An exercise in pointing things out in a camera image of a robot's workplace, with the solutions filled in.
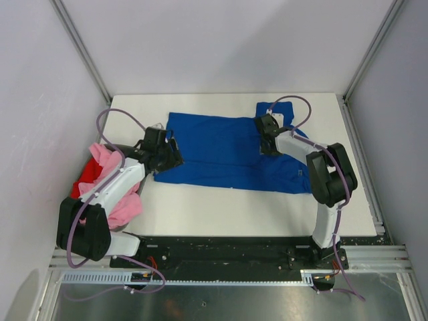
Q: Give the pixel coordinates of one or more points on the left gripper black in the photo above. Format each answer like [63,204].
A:
[175,158]

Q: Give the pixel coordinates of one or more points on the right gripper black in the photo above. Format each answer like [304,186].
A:
[264,151]

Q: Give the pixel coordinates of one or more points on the blue printed t shirt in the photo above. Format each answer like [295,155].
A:
[225,152]

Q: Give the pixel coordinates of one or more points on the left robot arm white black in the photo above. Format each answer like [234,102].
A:
[94,240]

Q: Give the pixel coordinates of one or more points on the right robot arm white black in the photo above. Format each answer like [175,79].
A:
[331,175]

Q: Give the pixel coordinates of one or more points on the red t shirt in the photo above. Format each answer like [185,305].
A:
[90,173]

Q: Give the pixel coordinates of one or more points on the grey laundry basket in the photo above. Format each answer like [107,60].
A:
[123,227]

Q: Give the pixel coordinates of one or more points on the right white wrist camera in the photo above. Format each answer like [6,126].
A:
[278,117]

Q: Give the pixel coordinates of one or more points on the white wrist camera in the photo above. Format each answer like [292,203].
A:
[158,126]
[278,117]

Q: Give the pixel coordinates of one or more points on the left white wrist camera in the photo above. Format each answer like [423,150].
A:
[158,126]

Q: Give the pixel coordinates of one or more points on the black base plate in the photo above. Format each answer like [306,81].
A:
[233,256]

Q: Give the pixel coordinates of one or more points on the grey slotted cable duct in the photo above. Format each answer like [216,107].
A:
[285,278]

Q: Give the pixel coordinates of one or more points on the left aluminium frame post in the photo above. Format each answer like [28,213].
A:
[70,27]

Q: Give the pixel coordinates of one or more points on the aluminium frame post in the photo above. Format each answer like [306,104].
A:
[375,45]
[70,27]

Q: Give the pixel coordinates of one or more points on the right aluminium frame post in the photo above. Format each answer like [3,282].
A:
[375,45]

